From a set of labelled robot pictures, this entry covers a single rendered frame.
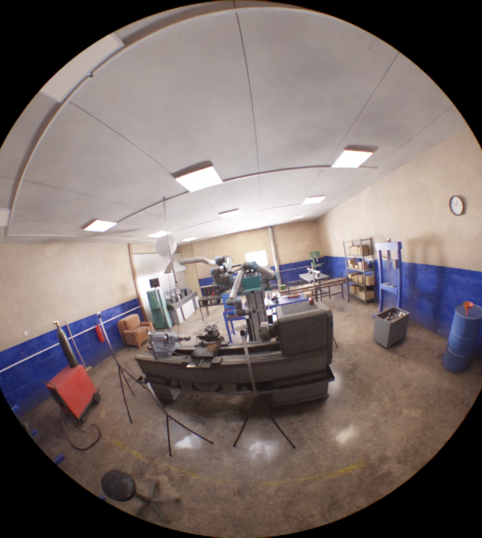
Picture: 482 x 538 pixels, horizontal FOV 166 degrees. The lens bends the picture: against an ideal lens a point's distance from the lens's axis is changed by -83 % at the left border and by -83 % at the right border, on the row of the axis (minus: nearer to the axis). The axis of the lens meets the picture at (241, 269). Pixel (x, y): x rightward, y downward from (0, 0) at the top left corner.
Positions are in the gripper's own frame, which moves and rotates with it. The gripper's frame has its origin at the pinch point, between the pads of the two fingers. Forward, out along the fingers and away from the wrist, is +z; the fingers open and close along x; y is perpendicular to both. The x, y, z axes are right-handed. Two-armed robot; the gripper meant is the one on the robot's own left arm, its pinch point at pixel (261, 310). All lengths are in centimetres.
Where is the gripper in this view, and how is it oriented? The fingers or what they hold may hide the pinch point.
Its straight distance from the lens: 211.6
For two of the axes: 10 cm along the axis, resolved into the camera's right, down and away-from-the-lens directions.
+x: -1.4, 2.7, 9.5
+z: 9.9, -0.4, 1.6
